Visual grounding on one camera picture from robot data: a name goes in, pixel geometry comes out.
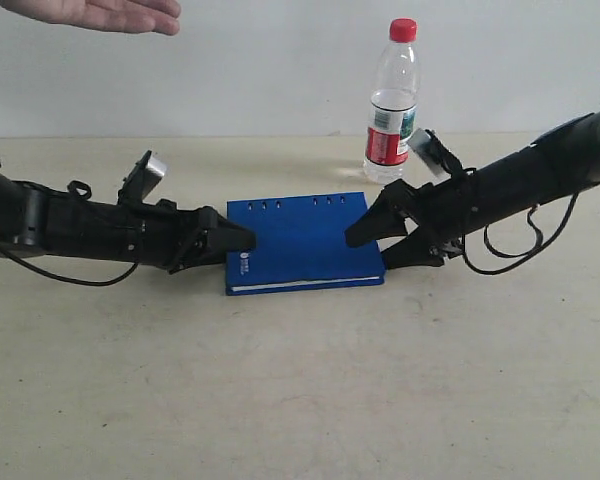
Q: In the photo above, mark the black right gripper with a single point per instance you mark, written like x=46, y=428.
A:
x=441, y=213

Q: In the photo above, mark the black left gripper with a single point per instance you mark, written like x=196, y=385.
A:
x=160, y=235

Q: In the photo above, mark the blue ring binder notebook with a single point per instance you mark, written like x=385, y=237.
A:
x=300, y=245

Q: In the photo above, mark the clear plastic water bottle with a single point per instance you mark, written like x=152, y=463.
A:
x=393, y=104

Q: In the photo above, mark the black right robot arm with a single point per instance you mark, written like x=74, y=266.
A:
x=561, y=163

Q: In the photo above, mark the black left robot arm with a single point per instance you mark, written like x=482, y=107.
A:
x=37, y=220

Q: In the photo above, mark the person's bare hand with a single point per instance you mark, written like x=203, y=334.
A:
x=112, y=16

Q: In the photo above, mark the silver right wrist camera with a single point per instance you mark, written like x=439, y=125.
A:
x=432, y=152

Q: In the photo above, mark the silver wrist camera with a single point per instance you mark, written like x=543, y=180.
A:
x=146, y=174
x=432, y=152

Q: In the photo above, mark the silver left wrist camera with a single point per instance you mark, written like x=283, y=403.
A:
x=146, y=174

